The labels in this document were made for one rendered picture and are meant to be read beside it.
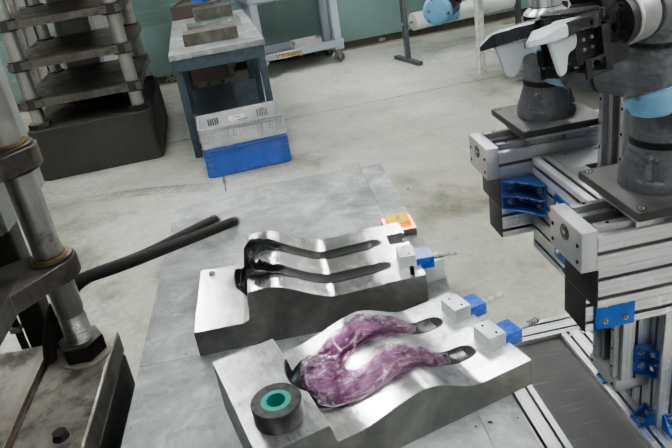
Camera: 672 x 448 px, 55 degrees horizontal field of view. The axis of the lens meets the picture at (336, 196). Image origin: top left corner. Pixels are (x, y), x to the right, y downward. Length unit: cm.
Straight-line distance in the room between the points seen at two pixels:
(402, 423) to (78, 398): 69
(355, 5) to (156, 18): 228
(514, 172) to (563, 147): 14
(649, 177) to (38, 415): 128
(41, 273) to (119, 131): 386
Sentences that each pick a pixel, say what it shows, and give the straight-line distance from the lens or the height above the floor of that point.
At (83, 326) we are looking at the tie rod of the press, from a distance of 154.
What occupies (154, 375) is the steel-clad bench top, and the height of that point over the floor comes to 80.
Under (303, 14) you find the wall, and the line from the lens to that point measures 782.
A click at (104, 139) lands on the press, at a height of 24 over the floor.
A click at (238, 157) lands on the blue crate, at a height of 11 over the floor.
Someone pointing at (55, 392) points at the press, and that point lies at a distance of 153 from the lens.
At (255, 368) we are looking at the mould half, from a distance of 118.
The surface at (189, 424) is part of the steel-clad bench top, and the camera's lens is 128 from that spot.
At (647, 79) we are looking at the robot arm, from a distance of 102.
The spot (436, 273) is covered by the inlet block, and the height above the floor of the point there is 82.
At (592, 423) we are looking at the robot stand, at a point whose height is 21.
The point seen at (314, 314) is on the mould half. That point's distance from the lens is 139.
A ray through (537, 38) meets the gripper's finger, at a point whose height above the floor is 146.
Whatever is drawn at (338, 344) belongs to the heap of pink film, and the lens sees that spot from 120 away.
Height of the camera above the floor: 162
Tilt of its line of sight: 24 degrees down
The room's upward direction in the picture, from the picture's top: 9 degrees counter-clockwise
